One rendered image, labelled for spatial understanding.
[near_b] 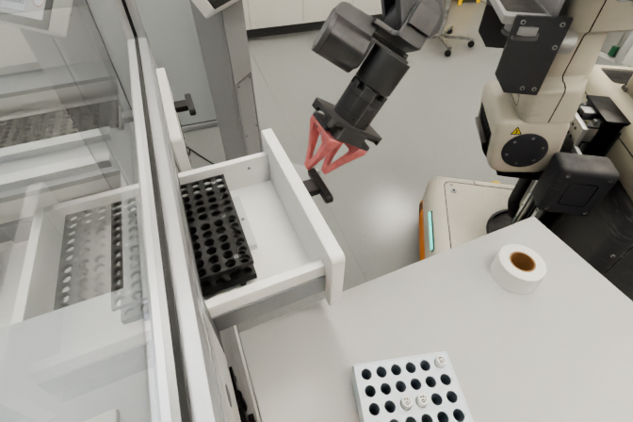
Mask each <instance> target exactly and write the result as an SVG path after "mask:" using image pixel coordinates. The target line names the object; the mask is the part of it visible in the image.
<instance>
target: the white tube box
mask: <svg viewBox="0 0 633 422"><path fill-rule="evenodd" d="M438 355H443V356H444V357H445V358H446V365H445V366H444V367H443V368H438V367H436V366H435V364H434V362H435V359H436V357H437V356H438ZM351 379H352V384H353V389H354V395H355V399H356V404H357V409H358V414H359V419H360V422H474V420H473V418H472V415H471V413H470V411H469V408H468V406H467V403H466V401H465V398H464V396H463V392H462V389H461V387H460V385H459V382H458V380H457V377H456V375H455V372H454V370H453V367H452V365H451V362H450V360H449V358H448V355H447V353H446V351H440V352H434V353H427V354H420V355H414V356H408V357H401V358H395V359H388V360H381V361H376V362H369V363H362V364H356V365H353V367H352V371H351ZM421 393H423V394H425V395H427V396H428V398H429V402H428V404H427V405H426V406H425V407H424V408H420V407H418V406H417V404H416V402H415V401H416V398H417V396H418V395H419V394H421ZM404 396H409V397H410V398H411V399H412V400H413V405H412V407H411V408H410V409H409V410H408V411H405V410H403V409H402V408H401V406H400V402H401V400H402V398H403V397H404Z"/></svg>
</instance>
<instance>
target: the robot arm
mask: <svg viewBox="0 0 633 422"><path fill-rule="evenodd" d="M381 13H382V21H381V20H380V19H378V18H377V17H376V18H373V17H372V16H371V15H368V14H366V13H365V12H363V11H361V10H360V9H358V8H356V7H355V6H353V5H352V4H351V3H348V2H341V3H339V4H338V5H337V6H336V7H335V8H333V9H332V11H331V13H330V15H329V17H328V18H327V20H326V21H325V23H324V25H323V26H322V27H321V29H320V31H319V33H318V35H317V37H316V40H315V41H314V44H313V47H312V51H314V52H315V53H317V54H318V55H320V56H322V57H324V58H325V59H327V60H328V61H330V62H331V63H332V64H334V65H335V66H337V67H338V68H340V69H342V70H343V71H345V72H346V73H350V72H351V71H352V70H353V69H357V68H358V67H359V66H360V65H361V63H362V62H363V63H362V65H361V67H360V68H359V70H358V71H357V73H356V75H354V76H353V78H352V80H351V81H350V83H349V85H348V86H347V88H346V89H345V91H344V93H343V94H342V96H341V97H340V99H339V100H338V102H337V103H336V105H334V104H331V103H329V102H327V101H325V100H322V99H320V98H318V97H316V99H315V100H314V102H313V103H312V107H313V108H314V109H315V110H316V111H315V112H314V113H313V115H312V116H311V118H310V130H309V144H308V149H307V154H306V158H305V162H304V166H305V167H306V169H307V170H310V169H311V168H312V167H313V166H315V165H316V164H317V163H318V162H319V161H320V160H322V159H323V158H324V157H325V156H326V157H325V160H324V163H323V165H322V168H321V170H322V172H323V173H324V174H328V173H329V172H331V171H333V170H335V169H337V168H339V167H340V166H342V165H344V164H347V163H349V162H350V161H352V160H354V159H357V158H359V157H361V156H363V155H365V154H366V153H367V151H368V150H369V149H370V148H369V146H368V145H367V144H366V143H365V140H369V141H371V142H374V144H375V145H376V146H378V144H379V143H380V142H381V140H382V137H381V136H380V135H379V134H378V133H377V132H376V131H375V130H374V129H373V128H372V127H371V125H370V123H371V122H372V121H373V119H374V118H375V116H376V115H377V113H378V112H379V111H380V109H381V107H382V106H383V105H384V103H385V102H386V100H387V99H388V98H387V97H389V96H390V95H391V93H392V92H393V91H394V89H395V88H396V86H397V85H398V83H399V82H400V80H401V79H402V77H403V76H404V75H405V73H406V72H407V71H408V70H409V69H410V66H409V65H408V63H409V62H408V61H407V57H408V55H407V54H406V53H409V52H414V51H419V50H421V48H422V46H423V45H424V43H425V41H426V40H427V39H429V38H431V37H432V36H434V35H435V34H436V33H437V32H438V31H439V29H440V28H441V26H442V24H443V21H444V18H445V4H444V0H381ZM374 43H375V44H374ZM373 45H374V46H373ZM372 46H373V47H372ZM371 48H372V49H371ZM370 49H371V50H370ZM369 51H370V52H369ZM368 52H369V54H368ZM366 56H367V57H366ZM364 59H365V60H364ZM319 110H321V111H323V113H324V114H322V113H320V112H318V111H319ZM319 134H320V135H321V140H322V143H321V145H320V146H319V148H318V150H317V152H316V154H315V155H314V156H313V153H314V150H315V147H316V145H317V140H318V136H319ZM343 143H345V145H346V146H347V147H348V148H349V151H348V152H347V153H346V154H344V155H342V156H341V157H340V158H338V159H337V160H335V161H334V162H333V163H332V164H331V162H332V160H333V157H334V156H335V154H336V153H337V151H338V150H339V149H340V147H341V146H342V144H343ZM330 164H331V165H330Z"/></svg>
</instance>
